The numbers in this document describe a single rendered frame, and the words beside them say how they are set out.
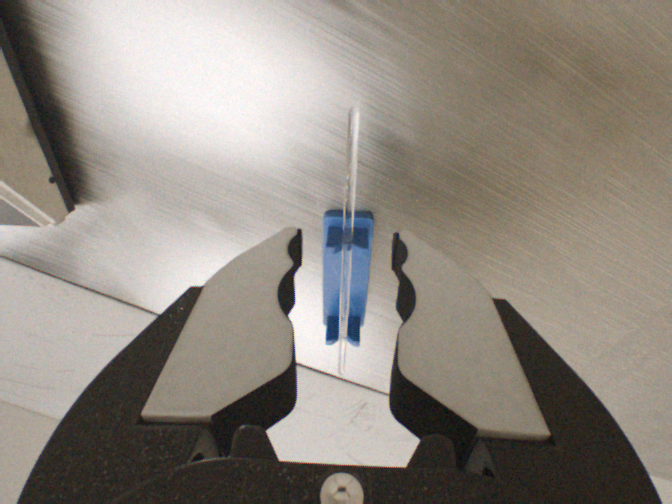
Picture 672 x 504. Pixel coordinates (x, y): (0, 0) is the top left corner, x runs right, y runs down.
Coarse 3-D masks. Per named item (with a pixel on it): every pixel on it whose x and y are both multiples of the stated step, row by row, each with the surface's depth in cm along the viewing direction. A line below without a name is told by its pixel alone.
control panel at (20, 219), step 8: (0, 200) 17; (0, 208) 18; (8, 208) 18; (0, 216) 19; (8, 216) 19; (16, 216) 19; (24, 216) 19; (0, 224) 20; (8, 224) 20; (16, 224) 20; (24, 224) 20; (32, 224) 20
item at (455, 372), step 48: (432, 288) 9; (480, 288) 9; (432, 336) 7; (480, 336) 7; (432, 384) 6; (480, 384) 6; (528, 384) 6; (432, 432) 6; (480, 432) 6; (528, 432) 5
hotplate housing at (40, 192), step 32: (0, 32) 16; (0, 64) 16; (0, 96) 16; (0, 128) 16; (32, 128) 18; (0, 160) 17; (32, 160) 18; (0, 192) 17; (32, 192) 19; (64, 192) 21
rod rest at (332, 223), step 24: (336, 216) 21; (360, 216) 21; (336, 240) 20; (360, 240) 20; (336, 264) 23; (360, 264) 23; (336, 288) 24; (360, 288) 24; (336, 312) 26; (360, 312) 25; (336, 336) 24; (360, 336) 24
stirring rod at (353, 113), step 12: (348, 120) 16; (348, 132) 16; (348, 144) 16; (348, 156) 16; (348, 168) 17; (348, 180) 17; (348, 192) 17; (348, 204) 18; (348, 216) 18; (348, 228) 19; (348, 240) 19; (348, 252) 20; (348, 264) 20; (348, 276) 21; (348, 288) 21; (348, 300) 22
